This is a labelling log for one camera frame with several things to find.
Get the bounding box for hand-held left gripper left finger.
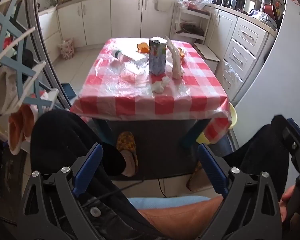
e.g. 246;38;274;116
16;142;104;240

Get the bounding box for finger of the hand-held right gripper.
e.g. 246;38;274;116
288;118;300;134
271;115;300;178

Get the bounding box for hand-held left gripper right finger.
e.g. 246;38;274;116
197;144;283;240

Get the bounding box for white paper towel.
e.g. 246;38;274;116
165;35;185;79

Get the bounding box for person's right forearm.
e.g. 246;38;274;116
137;195;288;233

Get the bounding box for person's right hand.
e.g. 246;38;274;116
279;185;300;230

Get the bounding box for yellow patterned slipper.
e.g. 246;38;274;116
186;161;203;192
116;131;139;177

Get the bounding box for person's left leg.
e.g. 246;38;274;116
30;109;165;240

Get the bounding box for blue-legged table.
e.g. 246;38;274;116
93;117;212;153

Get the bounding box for white refrigerator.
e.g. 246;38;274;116
236;0;300;179

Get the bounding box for light blue cloth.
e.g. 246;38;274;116
127;195;212;209

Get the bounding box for orange slippers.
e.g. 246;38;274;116
8;104;40;156

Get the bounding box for blue dustpan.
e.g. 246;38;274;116
61;82;77;101

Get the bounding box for red checkered tablecloth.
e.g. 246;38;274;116
70;37;237;145

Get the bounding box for white drawer cabinet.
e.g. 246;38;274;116
206;4;278;102

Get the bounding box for crumpled white tissue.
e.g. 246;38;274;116
151;76;171;94

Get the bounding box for blue foil bag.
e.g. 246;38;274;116
250;10;276;26

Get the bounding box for white step stool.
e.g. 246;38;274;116
194;42;221;73

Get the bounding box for white slipper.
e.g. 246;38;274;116
0;67;18;116

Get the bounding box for red pot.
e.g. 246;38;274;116
264;4;278;21

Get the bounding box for clear plastic bottle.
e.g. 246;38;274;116
111;50;150;68

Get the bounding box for small orange peel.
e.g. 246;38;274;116
178;47;187;65

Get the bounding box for floral waste basket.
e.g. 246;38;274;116
59;38;75;60

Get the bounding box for white paper sheet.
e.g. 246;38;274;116
125;51;148;62

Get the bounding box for blue juice carton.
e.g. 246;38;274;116
149;37;168;76

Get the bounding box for blue and white shoe rack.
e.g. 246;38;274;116
0;0;60;157

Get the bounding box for white electric kettle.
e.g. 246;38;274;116
244;0;262;13

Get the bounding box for cup-shaped orange peel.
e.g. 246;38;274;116
136;42;150;54

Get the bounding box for black frying pan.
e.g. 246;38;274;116
177;22;205;37

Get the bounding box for white storage rack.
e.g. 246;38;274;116
170;4;212;46

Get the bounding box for white base cabinets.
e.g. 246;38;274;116
37;0;177;64

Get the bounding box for clear plastic bags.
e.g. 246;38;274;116
177;0;215;11

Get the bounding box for black cable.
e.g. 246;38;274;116
100;178;168;198

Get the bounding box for plastic wrap on drawer handle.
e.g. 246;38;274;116
224;61;243;83

